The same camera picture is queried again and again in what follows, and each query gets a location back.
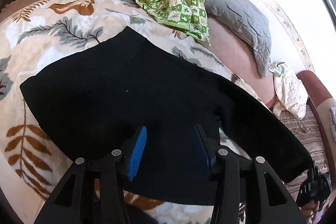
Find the cream floral pillow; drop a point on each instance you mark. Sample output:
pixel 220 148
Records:
pixel 291 94

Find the grey quilted pillow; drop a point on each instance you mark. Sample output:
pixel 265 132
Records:
pixel 247 22

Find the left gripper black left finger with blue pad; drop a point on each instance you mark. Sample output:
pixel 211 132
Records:
pixel 91 190

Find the striped floral mattress cover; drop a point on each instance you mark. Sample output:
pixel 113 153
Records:
pixel 308 133

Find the grey patterned cloth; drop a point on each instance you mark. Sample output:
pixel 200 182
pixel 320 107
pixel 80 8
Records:
pixel 333 121

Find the leaf print fleece blanket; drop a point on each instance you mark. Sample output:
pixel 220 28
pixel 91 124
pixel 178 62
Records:
pixel 34 34

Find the reddish brown armchair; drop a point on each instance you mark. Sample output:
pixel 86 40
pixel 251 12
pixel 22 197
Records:
pixel 321 101

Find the operator hand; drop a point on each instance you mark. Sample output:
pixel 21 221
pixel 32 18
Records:
pixel 310 211

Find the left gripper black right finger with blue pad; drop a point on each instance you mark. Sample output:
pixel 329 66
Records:
pixel 252 181

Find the black pants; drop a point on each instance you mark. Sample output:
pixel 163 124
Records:
pixel 88 102

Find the pink bed sheet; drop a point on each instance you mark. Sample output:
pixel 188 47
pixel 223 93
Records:
pixel 239 58

